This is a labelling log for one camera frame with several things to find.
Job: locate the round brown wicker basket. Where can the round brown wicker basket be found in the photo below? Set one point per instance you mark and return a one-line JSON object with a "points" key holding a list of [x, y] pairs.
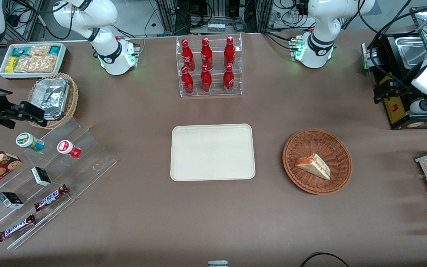
{"points": [[311, 142]]}

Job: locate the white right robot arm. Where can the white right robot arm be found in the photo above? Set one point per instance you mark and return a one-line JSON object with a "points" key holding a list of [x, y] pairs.
{"points": [[102, 15]]}

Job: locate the white rectangular bin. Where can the white rectangular bin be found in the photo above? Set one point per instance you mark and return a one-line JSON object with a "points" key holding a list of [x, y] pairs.
{"points": [[4, 72]]}

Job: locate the clear acrylic stepped stand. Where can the clear acrylic stepped stand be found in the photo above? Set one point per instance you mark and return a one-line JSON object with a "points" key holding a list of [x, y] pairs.
{"points": [[87, 159]]}

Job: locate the large clear cracker bag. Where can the large clear cracker bag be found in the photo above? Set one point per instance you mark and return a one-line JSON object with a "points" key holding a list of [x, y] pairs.
{"points": [[37, 63]]}

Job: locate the cream rectangular tray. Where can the cream rectangular tray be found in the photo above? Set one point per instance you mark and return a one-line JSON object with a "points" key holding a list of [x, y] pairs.
{"points": [[211, 152]]}

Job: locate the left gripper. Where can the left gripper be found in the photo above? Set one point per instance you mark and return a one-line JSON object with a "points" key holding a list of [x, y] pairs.
{"points": [[399, 90]]}

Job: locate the red soda bottle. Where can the red soda bottle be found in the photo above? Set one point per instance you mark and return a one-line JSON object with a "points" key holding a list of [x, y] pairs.
{"points": [[187, 55], [206, 81], [228, 79], [229, 52], [187, 82], [206, 55]]}

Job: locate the metal framed glass lid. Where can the metal framed glass lid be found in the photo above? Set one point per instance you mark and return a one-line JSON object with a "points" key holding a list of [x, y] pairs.
{"points": [[421, 22]]}

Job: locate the black food warmer machine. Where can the black food warmer machine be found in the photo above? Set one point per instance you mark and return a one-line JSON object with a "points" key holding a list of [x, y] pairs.
{"points": [[397, 115]]}

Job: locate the small black box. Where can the small black box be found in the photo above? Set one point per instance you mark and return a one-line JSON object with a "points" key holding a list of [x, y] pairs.
{"points": [[41, 176], [10, 200]]}

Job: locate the clear acrylic bottle rack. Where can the clear acrylic bottle rack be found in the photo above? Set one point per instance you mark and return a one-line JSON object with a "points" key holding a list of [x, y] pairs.
{"points": [[215, 91]]}

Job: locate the white power strip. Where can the white power strip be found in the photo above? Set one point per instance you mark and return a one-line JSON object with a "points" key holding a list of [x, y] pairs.
{"points": [[216, 27]]}

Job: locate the steel pan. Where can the steel pan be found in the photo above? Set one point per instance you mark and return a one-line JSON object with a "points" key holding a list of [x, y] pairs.
{"points": [[410, 48]]}

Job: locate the triangular sandwich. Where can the triangular sandwich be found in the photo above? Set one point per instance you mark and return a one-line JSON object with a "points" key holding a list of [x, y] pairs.
{"points": [[315, 166]]}

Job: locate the green lid cup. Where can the green lid cup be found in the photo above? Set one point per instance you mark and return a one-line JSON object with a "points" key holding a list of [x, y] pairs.
{"points": [[28, 141]]}

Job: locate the grey device edge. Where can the grey device edge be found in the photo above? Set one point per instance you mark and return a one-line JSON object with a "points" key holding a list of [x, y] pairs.
{"points": [[218, 263]]}

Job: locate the silver foil container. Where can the silver foil container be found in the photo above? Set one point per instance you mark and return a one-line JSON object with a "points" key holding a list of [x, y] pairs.
{"points": [[52, 97]]}

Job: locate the teal snack packet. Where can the teal snack packet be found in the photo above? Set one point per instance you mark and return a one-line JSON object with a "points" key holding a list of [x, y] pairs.
{"points": [[55, 50], [20, 51]]}

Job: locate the yellow snack packet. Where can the yellow snack packet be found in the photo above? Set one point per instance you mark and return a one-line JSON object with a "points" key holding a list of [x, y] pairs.
{"points": [[11, 64]]}

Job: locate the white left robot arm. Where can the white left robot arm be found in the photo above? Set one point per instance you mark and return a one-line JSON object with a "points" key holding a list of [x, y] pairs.
{"points": [[319, 22]]}

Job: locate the snickers bar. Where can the snickers bar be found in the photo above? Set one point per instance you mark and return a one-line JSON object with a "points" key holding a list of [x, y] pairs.
{"points": [[50, 198], [16, 227]]}

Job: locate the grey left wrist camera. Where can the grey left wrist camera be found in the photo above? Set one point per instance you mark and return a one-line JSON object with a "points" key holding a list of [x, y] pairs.
{"points": [[421, 106]]}

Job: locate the light wicker basket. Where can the light wicker basket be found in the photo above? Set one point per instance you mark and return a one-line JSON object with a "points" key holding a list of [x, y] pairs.
{"points": [[72, 102]]}

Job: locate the small clear cracker bag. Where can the small clear cracker bag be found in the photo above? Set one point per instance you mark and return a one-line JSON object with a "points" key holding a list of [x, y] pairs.
{"points": [[39, 50]]}

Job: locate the red lid cup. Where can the red lid cup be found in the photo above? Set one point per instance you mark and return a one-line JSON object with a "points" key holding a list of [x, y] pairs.
{"points": [[67, 148]]}

